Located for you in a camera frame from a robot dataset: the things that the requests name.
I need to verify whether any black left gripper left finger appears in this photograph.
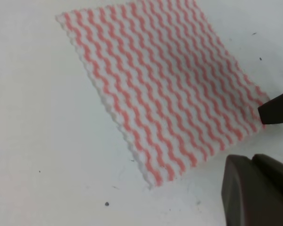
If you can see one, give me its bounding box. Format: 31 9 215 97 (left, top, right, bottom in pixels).
221 154 283 226

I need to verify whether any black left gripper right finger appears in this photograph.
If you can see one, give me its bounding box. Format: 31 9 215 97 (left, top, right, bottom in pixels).
258 94 283 125

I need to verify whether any pink white striped towel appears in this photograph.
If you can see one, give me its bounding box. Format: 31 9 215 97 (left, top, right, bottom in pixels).
56 0 269 187

